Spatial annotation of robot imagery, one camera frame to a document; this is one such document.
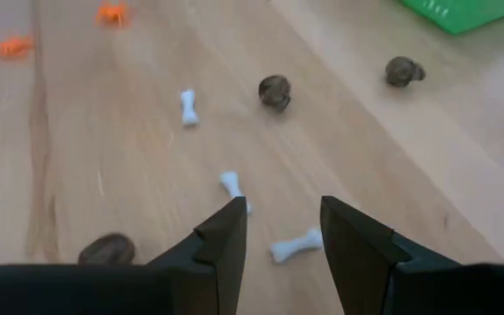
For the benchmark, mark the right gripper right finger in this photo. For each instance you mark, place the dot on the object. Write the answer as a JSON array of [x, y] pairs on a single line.
[[409, 293]]

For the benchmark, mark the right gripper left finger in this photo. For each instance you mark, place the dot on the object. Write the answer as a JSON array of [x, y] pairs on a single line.
[[81, 293]]

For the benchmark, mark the white plastic bone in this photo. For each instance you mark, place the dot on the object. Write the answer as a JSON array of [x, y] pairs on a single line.
[[233, 184], [298, 245], [188, 107]]

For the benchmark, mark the orange plastic spider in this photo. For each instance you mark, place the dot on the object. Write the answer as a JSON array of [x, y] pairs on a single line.
[[11, 46], [112, 13]]

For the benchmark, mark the green plastic basket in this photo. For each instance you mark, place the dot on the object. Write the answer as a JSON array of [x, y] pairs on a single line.
[[466, 17]]

